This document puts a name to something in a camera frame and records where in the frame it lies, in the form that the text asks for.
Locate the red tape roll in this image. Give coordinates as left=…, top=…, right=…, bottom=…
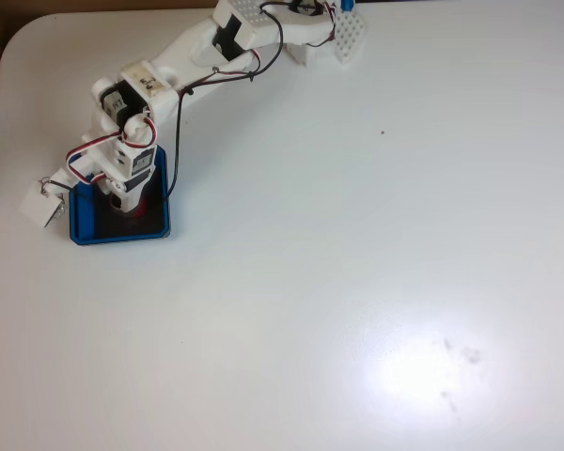
left=110, top=195, right=150, bottom=222

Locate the blue square box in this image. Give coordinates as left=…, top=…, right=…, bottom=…
left=69, top=144, right=173, bottom=247

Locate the black foam insert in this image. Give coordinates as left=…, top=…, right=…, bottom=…
left=92, top=167, right=167, bottom=239

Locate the red white servo cable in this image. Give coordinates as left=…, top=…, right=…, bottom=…
left=65, top=117, right=162, bottom=189

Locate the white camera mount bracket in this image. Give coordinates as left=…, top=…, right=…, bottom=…
left=50, top=163, right=100, bottom=192

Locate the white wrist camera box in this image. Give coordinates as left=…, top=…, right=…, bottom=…
left=18, top=180, right=69, bottom=230

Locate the white perforated base plate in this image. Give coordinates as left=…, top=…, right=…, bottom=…
left=331, top=8, right=369, bottom=68

